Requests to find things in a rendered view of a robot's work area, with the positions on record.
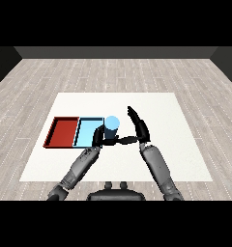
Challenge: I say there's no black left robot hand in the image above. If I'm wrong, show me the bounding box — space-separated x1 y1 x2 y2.
91 124 120 149

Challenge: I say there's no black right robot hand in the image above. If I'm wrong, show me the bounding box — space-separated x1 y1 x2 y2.
115 105 152 147

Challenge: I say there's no light blue shallow open box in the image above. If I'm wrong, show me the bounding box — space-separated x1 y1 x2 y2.
72 116 105 150

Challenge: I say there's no blue can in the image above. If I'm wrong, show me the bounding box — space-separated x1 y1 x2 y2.
103 115 121 141

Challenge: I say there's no red shallow open box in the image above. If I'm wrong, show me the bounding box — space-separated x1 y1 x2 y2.
43 116 81 150

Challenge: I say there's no dark grey robot body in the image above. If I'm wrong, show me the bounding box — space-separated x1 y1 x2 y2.
86 181 146 202

